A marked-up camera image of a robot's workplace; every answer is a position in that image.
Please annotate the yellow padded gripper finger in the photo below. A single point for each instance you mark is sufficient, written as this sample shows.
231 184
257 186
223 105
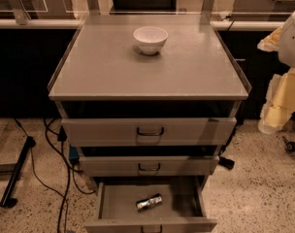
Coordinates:
270 42
280 103

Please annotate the silver redbull can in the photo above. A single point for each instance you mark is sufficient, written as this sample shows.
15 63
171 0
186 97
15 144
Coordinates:
149 203

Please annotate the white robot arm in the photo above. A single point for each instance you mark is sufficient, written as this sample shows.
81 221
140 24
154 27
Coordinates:
286 52

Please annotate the grey middle drawer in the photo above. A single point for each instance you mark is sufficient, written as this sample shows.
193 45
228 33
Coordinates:
133 166

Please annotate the grey drawer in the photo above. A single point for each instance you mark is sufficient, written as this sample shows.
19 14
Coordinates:
133 166
182 210
130 132

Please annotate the grey drawer cabinet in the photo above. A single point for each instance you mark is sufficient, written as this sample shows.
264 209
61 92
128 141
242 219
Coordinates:
103 74

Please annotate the grey bottom drawer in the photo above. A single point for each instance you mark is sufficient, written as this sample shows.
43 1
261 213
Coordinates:
182 210

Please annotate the grey top drawer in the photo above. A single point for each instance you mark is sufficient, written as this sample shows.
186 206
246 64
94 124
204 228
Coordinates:
130 132

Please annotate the black caster wheel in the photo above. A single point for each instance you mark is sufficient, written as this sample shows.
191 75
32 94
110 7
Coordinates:
289 146

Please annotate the white ceramic bowl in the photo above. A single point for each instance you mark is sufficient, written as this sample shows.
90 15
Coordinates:
150 39

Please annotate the black mesh chair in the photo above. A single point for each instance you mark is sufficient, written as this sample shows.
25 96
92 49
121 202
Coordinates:
143 6

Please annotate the blue box behind cabinet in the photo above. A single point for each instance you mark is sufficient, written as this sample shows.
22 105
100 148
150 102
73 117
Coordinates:
73 155

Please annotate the black metal floor bar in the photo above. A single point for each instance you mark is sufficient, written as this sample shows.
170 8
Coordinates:
8 201

